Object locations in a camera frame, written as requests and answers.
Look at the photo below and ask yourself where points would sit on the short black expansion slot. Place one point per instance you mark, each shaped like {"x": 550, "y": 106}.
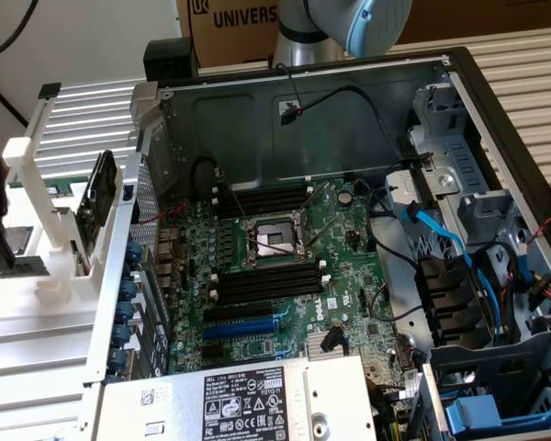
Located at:
{"x": 212, "y": 352}

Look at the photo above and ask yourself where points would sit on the silver metal bracket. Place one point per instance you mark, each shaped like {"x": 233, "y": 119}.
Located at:
{"x": 404, "y": 184}

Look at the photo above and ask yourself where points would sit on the coin cell battery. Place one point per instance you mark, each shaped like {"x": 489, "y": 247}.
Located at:
{"x": 345, "y": 197}

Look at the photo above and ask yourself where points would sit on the black end cap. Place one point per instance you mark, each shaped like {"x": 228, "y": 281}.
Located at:
{"x": 49, "y": 90}

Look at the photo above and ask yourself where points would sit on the white plastic parts rack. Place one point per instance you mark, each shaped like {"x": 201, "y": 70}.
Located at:
{"x": 73, "y": 294}

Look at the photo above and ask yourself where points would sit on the black graphics card metal bracket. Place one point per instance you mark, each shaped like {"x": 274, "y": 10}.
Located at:
{"x": 102, "y": 184}

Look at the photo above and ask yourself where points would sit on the long black expansion slot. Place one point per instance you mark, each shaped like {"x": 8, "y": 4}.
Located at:
{"x": 239, "y": 312}

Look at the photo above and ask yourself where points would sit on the large silver port block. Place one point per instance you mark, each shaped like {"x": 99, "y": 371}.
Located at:
{"x": 169, "y": 235}
{"x": 167, "y": 251}

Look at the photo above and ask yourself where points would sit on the green RAM stick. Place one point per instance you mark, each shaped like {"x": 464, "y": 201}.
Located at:
{"x": 69, "y": 184}

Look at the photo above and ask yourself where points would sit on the blue plastic drive carrier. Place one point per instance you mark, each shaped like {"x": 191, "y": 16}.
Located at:
{"x": 473, "y": 413}

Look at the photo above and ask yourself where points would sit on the blue expansion slot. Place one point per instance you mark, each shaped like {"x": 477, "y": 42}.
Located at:
{"x": 239, "y": 328}

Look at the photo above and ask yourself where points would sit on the RAM slot white latches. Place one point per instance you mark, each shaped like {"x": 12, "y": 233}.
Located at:
{"x": 275, "y": 196}
{"x": 275, "y": 209}
{"x": 271, "y": 280}

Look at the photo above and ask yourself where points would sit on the black plastic air shroud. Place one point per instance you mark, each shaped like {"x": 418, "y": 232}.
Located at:
{"x": 445, "y": 294}

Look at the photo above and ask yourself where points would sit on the silver power supply with label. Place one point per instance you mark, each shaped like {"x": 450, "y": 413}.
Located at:
{"x": 188, "y": 404}

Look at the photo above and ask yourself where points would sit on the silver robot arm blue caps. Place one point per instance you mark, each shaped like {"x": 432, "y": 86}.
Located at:
{"x": 298, "y": 50}

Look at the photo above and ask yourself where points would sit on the silver square CPU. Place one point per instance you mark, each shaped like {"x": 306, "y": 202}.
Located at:
{"x": 20, "y": 241}

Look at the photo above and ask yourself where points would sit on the plain brown cardboard box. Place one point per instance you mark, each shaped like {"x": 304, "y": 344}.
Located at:
{"x": 486, "y": 18}

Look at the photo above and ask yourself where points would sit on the printed cardboard box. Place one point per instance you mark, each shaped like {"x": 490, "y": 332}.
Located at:
{"x": 229, "y": 41}

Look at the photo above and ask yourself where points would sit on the green motherboard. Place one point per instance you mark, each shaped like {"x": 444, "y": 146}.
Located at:
{"x": 349, "y": 275}

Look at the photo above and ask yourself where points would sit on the CPU socket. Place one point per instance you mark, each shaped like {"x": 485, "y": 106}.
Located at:
{"x": 275, "y": 229}

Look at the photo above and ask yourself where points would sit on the blue plastic retention clip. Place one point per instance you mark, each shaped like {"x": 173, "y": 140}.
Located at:
{"x": 127, "y": 289}
{"x": 118, "y": 359}
{"x": 125, "y": 311}
{"x": 121, "y": 334}
{"x": 134, "y": 253}

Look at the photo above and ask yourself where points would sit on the thin metal locking lever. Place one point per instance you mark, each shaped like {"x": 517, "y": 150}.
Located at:
{"x": 322, "y": 230}
{"x": 232, "y": 197}

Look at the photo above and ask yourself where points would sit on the silver metal disk bay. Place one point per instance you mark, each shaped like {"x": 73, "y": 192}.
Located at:
{"x": 445, "y": 151}

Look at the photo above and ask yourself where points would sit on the silver finned heatsink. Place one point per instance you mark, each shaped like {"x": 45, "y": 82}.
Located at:
{"x": 313, "y": 344}

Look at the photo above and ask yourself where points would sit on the silver USB port block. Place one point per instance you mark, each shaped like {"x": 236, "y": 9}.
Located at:
{"x": 165, "y": 267}
{"x": 164, "y": 286}

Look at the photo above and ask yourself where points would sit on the grey metal drive cage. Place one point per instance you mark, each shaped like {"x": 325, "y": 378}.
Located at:
{"x": 486, "y": 363}

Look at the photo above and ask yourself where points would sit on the black box device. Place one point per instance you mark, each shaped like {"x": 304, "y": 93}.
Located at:
{"x": 170, "y": 59}

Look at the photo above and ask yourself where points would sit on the open PC case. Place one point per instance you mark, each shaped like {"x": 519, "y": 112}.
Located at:
{"x": 239, "y": 138}

